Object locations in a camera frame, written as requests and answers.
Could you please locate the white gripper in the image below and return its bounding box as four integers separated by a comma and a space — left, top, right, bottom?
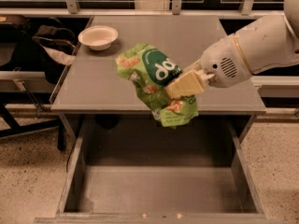
164, 35, 251, 99

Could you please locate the green rice chip bag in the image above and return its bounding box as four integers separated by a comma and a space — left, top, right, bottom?
115, 43, 198, 128

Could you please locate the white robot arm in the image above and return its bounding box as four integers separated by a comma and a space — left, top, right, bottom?
164, 0, 299, 99

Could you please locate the grey counter cabinet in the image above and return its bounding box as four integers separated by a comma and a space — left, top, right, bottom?
51, 15, 265, 133

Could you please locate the open grey top drawer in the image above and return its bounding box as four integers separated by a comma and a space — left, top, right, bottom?
33, 115, 288, 224

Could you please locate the dark bag on chair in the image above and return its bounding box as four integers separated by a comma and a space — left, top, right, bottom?
0, 15, 76, 84

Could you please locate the white paper bowl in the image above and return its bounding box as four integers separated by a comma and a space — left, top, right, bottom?
78, 25, 119, 51

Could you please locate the metal window railing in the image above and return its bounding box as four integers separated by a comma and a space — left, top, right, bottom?
0, 0, 283, 20

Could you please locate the black chair frame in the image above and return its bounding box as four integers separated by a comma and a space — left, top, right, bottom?
0, 66, 67, 151

